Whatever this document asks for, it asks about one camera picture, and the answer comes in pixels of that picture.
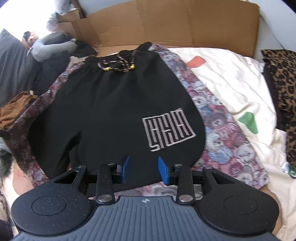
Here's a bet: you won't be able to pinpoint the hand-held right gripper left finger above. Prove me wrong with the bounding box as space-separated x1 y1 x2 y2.
54 155 130 206

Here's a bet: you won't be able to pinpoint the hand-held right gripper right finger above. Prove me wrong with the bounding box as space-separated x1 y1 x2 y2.
158 156 233 205

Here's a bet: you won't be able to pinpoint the black shorts with bear print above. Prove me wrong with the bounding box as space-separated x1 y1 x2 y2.
9 42 270 200

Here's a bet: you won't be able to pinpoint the cream cartoon printed blanket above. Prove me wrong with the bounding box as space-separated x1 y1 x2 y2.
0 46 296 241

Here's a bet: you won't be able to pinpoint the black garment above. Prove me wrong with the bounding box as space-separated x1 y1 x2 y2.
35 40 97 95

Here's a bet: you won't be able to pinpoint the light grey-blue garment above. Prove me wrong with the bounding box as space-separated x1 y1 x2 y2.
0 136 14 163

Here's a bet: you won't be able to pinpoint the brown printed garment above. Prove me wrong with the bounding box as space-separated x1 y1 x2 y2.
0 91 38 130

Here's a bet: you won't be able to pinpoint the grey plush toy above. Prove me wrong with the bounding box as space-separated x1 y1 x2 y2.
23 31 78 62

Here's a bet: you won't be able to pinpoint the flattened cardboard sheet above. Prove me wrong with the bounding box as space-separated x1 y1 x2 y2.
57 0 260 57

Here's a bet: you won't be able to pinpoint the dark grey pillow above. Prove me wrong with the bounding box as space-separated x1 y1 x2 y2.
0 29 44 107

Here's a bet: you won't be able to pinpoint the leopard print garment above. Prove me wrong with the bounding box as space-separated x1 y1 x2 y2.
261 49 296 167

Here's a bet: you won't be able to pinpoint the pale crumpled plastic wrap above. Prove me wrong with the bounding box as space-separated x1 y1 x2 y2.
47 13 64 32

